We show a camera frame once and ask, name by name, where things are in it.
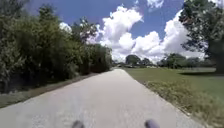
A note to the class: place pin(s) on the distant row of trees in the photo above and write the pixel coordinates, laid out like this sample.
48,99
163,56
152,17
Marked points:
166,61

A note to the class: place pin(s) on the green grass field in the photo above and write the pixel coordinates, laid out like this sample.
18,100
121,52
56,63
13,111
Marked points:
186,86

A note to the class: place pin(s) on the large broad tree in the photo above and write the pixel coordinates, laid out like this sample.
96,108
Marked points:
208,30

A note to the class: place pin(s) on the pale grey paved path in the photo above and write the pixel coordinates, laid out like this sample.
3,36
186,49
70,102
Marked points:
106,96

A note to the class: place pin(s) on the row of dense trees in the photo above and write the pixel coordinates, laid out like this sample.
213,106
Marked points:
43,50

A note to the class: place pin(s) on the grass and dirt verge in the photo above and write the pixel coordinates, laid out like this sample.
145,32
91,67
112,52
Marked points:
36,91

